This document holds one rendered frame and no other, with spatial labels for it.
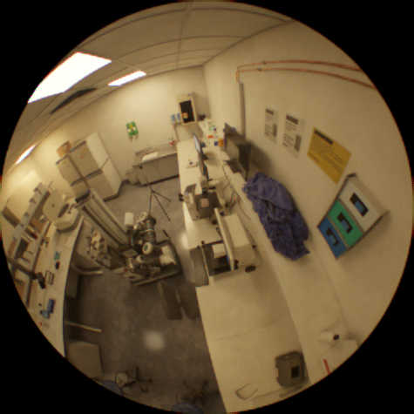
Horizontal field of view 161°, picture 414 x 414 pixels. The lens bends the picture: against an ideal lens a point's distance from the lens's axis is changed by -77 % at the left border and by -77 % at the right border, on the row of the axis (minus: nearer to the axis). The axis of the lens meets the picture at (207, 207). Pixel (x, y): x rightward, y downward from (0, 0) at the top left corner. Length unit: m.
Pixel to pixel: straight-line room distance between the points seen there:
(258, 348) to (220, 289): 0.71
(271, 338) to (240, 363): 0.35
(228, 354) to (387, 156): 1.68
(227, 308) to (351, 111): 1.65
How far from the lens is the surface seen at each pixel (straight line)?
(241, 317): 1.49
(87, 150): 3.96
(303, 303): 1.09
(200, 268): 1.56
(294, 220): 1.12
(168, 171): 3.85
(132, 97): 3.99
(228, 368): 1.59
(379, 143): 0.78
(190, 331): 2.31
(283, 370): 1.53
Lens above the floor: 2.23
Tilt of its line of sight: 48 degrees down
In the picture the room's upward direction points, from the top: 11 degrees counter-clockwise
